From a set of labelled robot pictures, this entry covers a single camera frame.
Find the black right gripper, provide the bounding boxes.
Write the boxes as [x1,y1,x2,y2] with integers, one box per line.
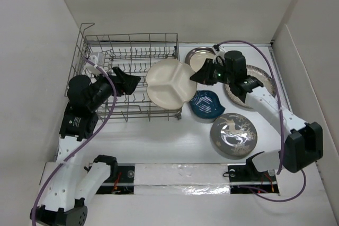
[189,58,234,86]

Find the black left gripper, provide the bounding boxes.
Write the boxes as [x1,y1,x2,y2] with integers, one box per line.
[88,66,140,111]

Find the blue leaf-shaped dish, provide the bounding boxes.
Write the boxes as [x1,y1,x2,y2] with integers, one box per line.
[189,90,226,122]

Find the cream divided plate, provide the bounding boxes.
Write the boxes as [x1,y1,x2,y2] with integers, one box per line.
[146,59,197,110]

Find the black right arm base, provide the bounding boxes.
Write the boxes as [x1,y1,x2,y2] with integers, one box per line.
[223,164,279,194]

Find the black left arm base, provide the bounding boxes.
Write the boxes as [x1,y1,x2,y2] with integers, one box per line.
[96,164,135,195]

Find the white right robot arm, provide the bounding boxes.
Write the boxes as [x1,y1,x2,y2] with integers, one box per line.
[190,51,324,180]

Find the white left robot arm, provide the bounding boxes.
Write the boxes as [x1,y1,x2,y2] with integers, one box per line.
[30,67,141,225]

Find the speckled beige round plate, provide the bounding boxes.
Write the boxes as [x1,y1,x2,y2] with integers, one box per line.
[224,65,276,110]

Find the grey plate with gold tree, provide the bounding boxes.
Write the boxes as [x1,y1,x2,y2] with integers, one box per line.
[210,113,257,158]

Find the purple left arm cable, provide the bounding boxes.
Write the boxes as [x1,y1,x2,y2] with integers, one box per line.
[31,56,118,226]

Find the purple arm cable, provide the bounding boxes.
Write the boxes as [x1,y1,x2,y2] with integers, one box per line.
[216,40,308,202]
[31,56,118,226]

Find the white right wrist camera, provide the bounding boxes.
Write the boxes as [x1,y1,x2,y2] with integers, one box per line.
[212,44,225,65]

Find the grey wire dish rack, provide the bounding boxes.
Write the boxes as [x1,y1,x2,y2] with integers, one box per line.
[68,23,182,122]

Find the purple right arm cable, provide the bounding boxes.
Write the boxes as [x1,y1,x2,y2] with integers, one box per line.
[216,40,308,202]

